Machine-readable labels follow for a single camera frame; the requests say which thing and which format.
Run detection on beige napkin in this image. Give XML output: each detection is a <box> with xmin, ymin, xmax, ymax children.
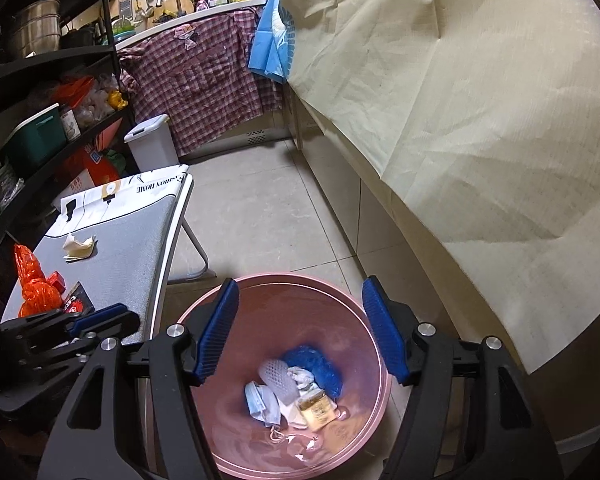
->
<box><xmin>62</xmin><ymin>232</ymin><xmax>98</xmax><ymax>263</ymax></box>

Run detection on orange red sack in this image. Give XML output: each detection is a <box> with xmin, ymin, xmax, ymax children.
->
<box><xmin>62</xmin><ymin>127</ymin><xmax>123</xmax><ymax>191</ymax></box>

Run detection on pink plaid shirt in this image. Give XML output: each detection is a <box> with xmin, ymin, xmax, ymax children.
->
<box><xmin>117</xmin><ymin>5</ymin><xmax>286</xmax><ymax>156</ymax></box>

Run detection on black red packet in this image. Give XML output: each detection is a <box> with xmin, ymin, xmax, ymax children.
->
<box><xmin>59</xmin><ymin>281</ymin><xmax>96</xmax><ymax>313</ymax></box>

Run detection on cream cloth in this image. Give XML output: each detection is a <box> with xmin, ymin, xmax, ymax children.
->
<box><xmin>277</xmin><ymin>0</ymin><xmax>600</xmax><ymax>376</ymax></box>

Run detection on orange plastic bag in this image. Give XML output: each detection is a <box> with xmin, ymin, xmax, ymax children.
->
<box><xmin>50</xmin><ymin>76</ymin><xmax>96</xmax><ymax>106</ymax></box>

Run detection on pink plastic bin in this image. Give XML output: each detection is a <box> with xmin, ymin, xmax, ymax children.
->
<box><xmin>172</xmin><ymin>272</ymin><xmax>393</xmax><ymax>478</ymax></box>

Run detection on white tissue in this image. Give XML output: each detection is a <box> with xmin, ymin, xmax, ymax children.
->
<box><xmin>286</xmin><ymin>366</ymin><xmax>317</xmax><ymax>391</ymax></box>

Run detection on blue cloth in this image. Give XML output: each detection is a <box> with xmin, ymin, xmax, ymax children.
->
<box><xmin>247</xmin><ymin>0</ymin><xmax>298</xmax><ymax>83</ymax></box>

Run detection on black shelf rack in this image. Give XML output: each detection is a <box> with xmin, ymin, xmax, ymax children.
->
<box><xmin>0</xmin><ymin>0</ymin><xmax>136</xmax><ymax>311</ymax></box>

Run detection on white foam net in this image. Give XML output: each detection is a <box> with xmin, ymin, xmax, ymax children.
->
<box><xmin>257</xmin><ymin>357</ymin><xmax>297</xmax><ymax>401</ymax></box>

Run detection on steel pot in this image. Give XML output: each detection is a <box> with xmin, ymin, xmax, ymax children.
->
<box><xmin>10</xmin><ymin>0</ymin><xmax>63</xmax><ymax>56</ymax></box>

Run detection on white lidded bin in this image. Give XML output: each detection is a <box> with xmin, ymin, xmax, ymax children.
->
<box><xmin>124</xmin><ymin>114</ymin><xmax>180</xmax><ymax>173</ymax></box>

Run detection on small cream box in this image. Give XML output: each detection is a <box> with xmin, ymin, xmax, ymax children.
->
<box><xmin>296</xmin><ymin>390</ymin><xmax>341</xmax><ymax>432</ymax></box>

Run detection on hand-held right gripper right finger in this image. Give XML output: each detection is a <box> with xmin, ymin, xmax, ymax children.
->
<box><xmin>362</xmin><ymin>275</ymin><xmax>566</xmax><ymax>480</ymax></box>

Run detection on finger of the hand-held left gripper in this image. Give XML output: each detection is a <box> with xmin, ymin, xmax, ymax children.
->
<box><xmin>82</xmin><ymin>310</ymin><xmax>141</xmax><ymax>354</ymax></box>
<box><xmin>0</xmin><ymin>303</ymin><xmax>127</xmax><ymax>349</ymax></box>

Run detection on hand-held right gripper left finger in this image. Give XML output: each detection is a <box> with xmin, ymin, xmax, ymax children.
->
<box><xmin>36</xmin><ymin>276</ymin><xmax>240</xmax><ymax>480</ymax></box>

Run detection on green storage box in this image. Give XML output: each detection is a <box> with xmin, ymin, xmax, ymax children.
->
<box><xmin>5</xmin><ymin>103</ymin><xmax>68</xmax><ymax>173</ymax></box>

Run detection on blue plastic bag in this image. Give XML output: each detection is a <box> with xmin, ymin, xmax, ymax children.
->
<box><xmin>282</xmin><ymin>344</ymin><xmax>343</xmax><ymax>401</ymax></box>

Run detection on white labelled jar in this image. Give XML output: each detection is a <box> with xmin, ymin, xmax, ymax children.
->
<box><xmin>60</xmin><ymin>107</ymin><xmax>81</xmax><ymax>141</ymax></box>

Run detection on red plastic bag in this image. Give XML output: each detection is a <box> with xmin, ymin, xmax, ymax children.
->
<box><xmin>14</xmin><ymin>244</ymin><xmax>68</xmax><ymax>318</ymax></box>

